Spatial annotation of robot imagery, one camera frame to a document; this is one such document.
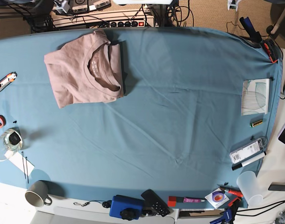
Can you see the dusty pink T-shirt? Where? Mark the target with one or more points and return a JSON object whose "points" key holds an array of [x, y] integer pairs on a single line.
{"points": [[86, 70]]}

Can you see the blue table cloth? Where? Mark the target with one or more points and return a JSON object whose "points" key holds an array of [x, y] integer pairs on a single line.
{"points": [[172, 132]]}

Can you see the black remote control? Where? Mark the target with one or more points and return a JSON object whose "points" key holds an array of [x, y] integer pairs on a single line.
{"points": [[152, 199]]}

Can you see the red block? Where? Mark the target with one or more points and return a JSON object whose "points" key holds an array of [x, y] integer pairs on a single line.
{"points": [[173, 200]]}

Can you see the blue box with knob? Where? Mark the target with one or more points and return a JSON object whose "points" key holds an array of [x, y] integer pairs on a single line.
{"points": [[126, 208]]}

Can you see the purple tube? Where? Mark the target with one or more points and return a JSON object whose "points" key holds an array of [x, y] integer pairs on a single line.
{"points": [[192, 200]]}

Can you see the white marker pen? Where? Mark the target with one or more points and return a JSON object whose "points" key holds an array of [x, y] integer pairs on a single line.
{"points": [[249, 161]]}

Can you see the disc in paper sleeve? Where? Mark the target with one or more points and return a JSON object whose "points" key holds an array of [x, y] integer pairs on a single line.
{"points": [[217, 198]]}

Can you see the green gold battery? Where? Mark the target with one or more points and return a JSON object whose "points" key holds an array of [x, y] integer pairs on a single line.
{"points": [[256, 123]]}

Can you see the clear plastic case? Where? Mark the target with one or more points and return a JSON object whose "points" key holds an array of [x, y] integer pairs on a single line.
{"points": [[248, 150]]}

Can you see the translucent plastic cup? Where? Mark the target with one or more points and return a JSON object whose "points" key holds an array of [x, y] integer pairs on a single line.
{"points": [[249, 186]]}

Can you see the black zip tie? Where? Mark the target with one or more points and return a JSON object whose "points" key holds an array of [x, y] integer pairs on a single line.
{"points": [[25, 166]]}

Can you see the white paper card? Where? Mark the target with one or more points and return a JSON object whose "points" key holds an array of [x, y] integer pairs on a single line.
{"points": [[16, 159]]}

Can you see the clear tape roll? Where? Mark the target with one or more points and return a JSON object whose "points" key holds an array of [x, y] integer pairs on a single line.
{"points": [[10, 143]]}

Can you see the grey ceramic mug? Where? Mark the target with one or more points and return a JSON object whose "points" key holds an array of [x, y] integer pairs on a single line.
{"points": [[37, 195]]}

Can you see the blue black clamp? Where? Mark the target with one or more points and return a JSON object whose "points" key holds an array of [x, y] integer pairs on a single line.
{"points": [[254, 35], [228, 215]]}

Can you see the blue black clamp at back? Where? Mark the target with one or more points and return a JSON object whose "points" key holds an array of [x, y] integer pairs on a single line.
{"points": [[254, 35]]}

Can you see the red tape roll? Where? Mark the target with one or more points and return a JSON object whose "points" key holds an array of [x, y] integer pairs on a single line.
{"points": [[2, 121]]}

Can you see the red black cutter tool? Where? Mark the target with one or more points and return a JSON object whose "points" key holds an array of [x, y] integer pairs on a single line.
{"points": [[270, 48]]}

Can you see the orange white utility knife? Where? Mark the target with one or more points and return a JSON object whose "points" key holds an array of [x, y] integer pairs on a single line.
{"points": [[8, 79]]}

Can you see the black power adapter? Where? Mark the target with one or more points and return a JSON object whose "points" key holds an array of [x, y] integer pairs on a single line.
{"points": [[276, 187]]}

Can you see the black power strip red switch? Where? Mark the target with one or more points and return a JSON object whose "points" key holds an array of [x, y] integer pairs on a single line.
{"points": [[135, 23]]}

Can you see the red handled screwdriver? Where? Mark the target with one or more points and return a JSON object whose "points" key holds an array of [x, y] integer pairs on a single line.
{"points": [[230, 190]]}

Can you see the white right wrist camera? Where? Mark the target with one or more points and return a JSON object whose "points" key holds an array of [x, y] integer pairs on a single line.
{"points": [[62, 6]]}

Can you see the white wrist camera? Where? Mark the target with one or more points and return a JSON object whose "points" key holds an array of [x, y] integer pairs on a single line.
{"points": [[62, 6], [233, 4]]}

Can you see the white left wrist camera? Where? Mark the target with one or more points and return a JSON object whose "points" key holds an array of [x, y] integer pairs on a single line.
{"points": [[233, 4]]}

